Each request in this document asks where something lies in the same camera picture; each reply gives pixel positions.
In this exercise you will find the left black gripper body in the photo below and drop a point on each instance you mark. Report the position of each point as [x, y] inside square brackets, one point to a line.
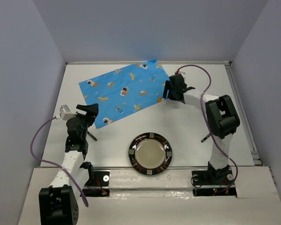
[85, 121]

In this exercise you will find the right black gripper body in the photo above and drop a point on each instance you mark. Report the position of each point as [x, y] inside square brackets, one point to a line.
[172, 95]

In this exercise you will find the blue space-print cloth napkin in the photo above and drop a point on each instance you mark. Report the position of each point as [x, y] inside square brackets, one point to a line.
[125, 91]

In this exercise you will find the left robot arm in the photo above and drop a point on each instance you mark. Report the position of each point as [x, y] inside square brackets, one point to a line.
[58, 203]

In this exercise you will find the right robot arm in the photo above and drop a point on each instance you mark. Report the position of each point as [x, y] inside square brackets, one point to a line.
[222, 121]

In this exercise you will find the black rimmed dinner plate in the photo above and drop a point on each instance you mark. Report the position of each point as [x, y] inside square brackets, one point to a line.
[150, 154]

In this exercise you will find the metal spoon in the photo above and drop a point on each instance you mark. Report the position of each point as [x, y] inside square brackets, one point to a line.
[92, 136]

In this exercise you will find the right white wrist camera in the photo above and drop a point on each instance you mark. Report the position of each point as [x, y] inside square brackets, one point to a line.
[178, 71]

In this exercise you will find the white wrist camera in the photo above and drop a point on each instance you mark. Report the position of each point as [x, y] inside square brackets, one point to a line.
[65, 113]
[178, 71]

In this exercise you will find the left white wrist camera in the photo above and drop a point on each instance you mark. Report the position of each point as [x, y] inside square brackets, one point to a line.
[65, 113]

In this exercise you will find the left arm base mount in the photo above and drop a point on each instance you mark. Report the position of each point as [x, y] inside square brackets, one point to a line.
[99, 185]

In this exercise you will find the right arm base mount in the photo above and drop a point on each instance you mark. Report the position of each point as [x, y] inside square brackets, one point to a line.
[204, 187]

